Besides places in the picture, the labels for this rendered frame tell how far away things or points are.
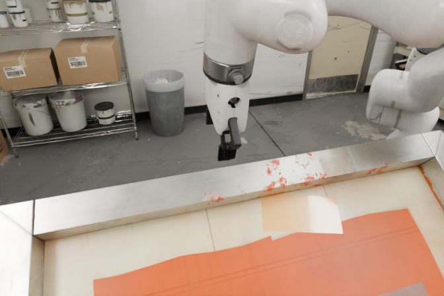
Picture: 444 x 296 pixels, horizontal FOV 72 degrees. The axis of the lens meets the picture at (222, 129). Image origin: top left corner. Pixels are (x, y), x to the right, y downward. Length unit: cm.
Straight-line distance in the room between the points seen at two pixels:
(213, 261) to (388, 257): 22
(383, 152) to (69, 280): 41
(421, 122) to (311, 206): 57
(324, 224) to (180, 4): 330
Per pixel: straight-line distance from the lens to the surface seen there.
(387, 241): 47
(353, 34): 467
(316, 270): 41
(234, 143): 46
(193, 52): 370
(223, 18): 39
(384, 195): 49
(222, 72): 43
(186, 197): 36
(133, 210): 36
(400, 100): 85
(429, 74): 77
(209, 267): 38
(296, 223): 41
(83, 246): 39
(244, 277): 39
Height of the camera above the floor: 178
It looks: 30 degrees down
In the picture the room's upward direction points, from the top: straight up
